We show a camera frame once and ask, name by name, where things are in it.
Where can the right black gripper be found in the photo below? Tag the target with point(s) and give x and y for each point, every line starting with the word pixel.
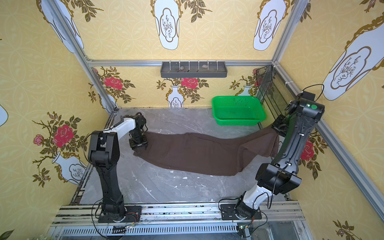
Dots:
pixel 279 127

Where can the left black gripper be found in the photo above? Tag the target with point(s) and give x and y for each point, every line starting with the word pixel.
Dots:
pixel 138 142

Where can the dark brown long pants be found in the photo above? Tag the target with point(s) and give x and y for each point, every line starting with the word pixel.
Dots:
pixel 204 154

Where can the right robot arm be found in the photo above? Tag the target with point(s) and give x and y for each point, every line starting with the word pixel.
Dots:
pixel 280 176

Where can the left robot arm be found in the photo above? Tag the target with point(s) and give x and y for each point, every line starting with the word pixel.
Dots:
pixel 104 153

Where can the green plastic basket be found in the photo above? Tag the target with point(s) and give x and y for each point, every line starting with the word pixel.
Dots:
pixel 237 110

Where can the black wire mesh basket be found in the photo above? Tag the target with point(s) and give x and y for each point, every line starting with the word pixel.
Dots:
pixel 274 94

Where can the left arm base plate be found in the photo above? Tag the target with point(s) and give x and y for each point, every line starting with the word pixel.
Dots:
pixel 132 214

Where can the grey wall shelf tray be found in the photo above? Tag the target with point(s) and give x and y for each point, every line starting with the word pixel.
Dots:
pixel 194 69

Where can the aluminium front rail frame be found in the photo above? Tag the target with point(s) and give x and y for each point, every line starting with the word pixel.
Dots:
pixel 283 220

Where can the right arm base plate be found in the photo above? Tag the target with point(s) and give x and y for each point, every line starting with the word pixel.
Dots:
pixel 228 212

